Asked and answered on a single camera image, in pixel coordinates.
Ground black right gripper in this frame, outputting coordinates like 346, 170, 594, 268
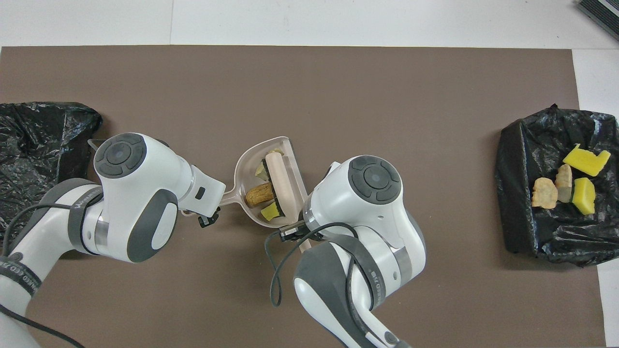
198, 207, 317, 242

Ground brown peanut shaped bread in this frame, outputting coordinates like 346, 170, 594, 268
245, 182, 277, 209

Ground beige brush with black bristles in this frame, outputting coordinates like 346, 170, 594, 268
264, 152, 312, 253

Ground beige plastic dustpan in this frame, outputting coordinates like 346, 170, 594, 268
180, 136, 309, 229

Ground striped toy croissant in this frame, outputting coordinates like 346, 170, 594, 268
555, 163, 574, 203
531, 177, 559, 210

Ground yellow sponge with green pad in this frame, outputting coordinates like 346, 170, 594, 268
572, 177, 597, 216

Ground yellow notched sponge piece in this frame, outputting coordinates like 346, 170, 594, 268
562, 143, 611, 177

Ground black plastic trash bag bin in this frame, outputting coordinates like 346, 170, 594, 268
494, 103, 619, 268
0, 101, 103, 242

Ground brown table mat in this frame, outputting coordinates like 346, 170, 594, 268
0, 45, 606, 348

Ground grey ridged device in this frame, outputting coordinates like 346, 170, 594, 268
577, 0, 619, 42

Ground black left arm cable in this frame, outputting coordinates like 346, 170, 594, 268
0, 202, 88, 348

